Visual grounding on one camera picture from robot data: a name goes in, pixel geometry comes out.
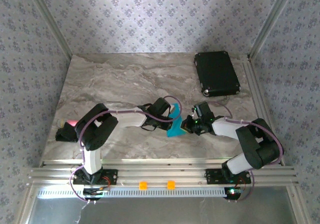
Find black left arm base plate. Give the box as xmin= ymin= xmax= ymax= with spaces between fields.
xmin=72 ymin=169 xmax=118 ymax=185

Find black hard case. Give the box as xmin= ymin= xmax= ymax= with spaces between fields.
xmin=194 ymin=50 xmax=241 ymax=97

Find aluminium side rail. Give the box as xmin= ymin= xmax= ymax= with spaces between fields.
xmin=240 ymin=55 xmax=286 ymax=166

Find aluminium corner post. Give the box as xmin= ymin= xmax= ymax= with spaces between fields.
xmin=24 ymin=0 xmax=74 ymax=60
xmin=248 ymin=0 xmax=300 ymax=61

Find slotted grey cable duct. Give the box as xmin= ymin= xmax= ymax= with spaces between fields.
xmin=36 ymin=187 xmax=232 ymax=199

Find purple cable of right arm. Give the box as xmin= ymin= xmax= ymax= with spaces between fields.
xmin=211 ymin=101 xmax=285 ymax=202

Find black controller board green light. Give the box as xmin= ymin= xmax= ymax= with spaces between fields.
xmin=224 ymin=187 xmax=247 ymax=201

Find aluminium rail frame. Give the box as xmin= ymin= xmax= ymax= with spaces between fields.
xmin=27 ymin=159 xmax=300 ymax=187

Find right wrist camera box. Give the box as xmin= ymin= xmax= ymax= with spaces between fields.
xmin=191 ymin=101 xmax=214 ymax=119

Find black controller board red wires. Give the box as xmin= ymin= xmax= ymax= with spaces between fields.
xmin=82 ymin=188 xmax=110 ymax=201

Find grey metal sheet panel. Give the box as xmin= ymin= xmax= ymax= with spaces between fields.
xmin=24 ymin=186 xmax=310 ymax=224

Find pink marker clear cap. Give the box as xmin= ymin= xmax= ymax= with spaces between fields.
xmin=57 ymin=119 xmax=79 ymax=127

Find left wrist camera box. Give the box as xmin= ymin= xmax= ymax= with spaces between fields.
xmin=150 ymin=97 xmax=179 ymax=117

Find blue cloth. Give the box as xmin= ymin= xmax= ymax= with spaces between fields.
xmin=165 ymin=103 xmax=188 ymax=138

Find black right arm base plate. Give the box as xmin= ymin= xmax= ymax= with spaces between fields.
xmin=205 ymin=168 xmax=252 ymax=185

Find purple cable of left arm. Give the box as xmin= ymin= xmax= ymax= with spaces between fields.
xmin=68 ymin=96 xmax=183 ymax=204

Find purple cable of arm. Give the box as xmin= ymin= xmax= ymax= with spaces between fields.
xmin=68 ymin=96 xmax=183 ymax=204
xmin=211 ymin=101 xmax=285 ymax=202

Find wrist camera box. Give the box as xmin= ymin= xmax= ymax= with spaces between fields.
xmin=191 ymin=101 xmax=214 ymax=119
xmin=150 ymin=97 xmax=179 ymax=117

